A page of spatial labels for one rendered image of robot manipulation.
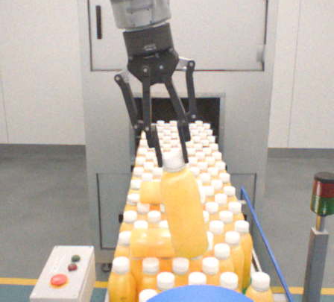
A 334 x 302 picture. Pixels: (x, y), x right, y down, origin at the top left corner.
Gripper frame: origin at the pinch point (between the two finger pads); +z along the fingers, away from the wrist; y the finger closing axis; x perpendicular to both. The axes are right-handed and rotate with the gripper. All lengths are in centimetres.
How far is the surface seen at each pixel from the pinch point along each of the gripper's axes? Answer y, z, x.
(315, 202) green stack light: 32, 34, 27
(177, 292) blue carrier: -2.6, 19.9, -13.7
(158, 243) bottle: -8.7, 29.9, 14.3
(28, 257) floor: -132, 137, 171
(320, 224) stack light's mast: 33, 41, 28
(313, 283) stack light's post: 29, 59, 25
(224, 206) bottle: 9, 44, 49
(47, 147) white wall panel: -185, 135, 395
